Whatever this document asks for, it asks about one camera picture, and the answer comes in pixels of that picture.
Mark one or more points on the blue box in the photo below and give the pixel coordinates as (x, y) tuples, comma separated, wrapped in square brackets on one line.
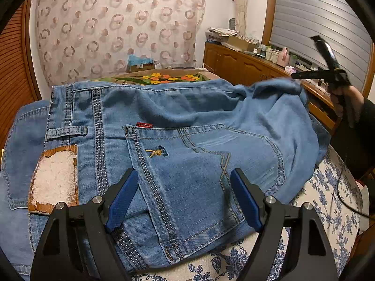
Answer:
[(140, 63)]

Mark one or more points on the pile of papers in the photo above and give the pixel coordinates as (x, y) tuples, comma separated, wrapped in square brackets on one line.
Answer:
[(221, 33)]

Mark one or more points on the beige lace curtain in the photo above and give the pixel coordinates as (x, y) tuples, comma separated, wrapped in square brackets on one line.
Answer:
[(243, 5)]

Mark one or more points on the blue floral white cushion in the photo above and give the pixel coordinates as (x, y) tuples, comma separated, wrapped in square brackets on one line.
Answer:
[(328, 187)]

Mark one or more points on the blue denim pants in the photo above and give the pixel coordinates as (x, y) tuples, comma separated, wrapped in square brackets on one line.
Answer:
[(181, 117)]

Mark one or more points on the colourful flower print blanket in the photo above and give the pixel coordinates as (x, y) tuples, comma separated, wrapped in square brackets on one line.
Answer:
[(164, 77)]

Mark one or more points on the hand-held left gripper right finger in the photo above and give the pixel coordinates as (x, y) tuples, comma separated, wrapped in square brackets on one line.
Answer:
[(246, 202)]

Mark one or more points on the wooden sideboard cabinet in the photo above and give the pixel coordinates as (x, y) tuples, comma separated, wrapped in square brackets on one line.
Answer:
[(234, 61)]

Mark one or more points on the wooden window frame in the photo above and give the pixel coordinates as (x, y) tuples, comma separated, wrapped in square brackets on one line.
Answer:
[(268, 11)]

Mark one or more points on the pink bottle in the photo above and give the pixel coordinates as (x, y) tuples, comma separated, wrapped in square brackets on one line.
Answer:
[(283, 58)]

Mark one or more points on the cardboard box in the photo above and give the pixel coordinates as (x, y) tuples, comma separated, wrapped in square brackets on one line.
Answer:
[(237, 43)]

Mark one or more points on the person's right hand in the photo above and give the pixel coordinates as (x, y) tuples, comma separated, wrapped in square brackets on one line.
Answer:
[(356, 102)]

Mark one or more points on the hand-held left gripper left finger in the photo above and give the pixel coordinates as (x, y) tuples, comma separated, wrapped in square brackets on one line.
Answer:
[(123, 202)]

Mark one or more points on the brown louvered wooden door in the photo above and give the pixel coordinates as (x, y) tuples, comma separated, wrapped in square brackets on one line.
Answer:
[(14, 79)]

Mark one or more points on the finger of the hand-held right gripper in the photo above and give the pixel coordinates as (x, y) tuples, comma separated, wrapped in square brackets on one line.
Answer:
[(313, 74), (326, 51)]

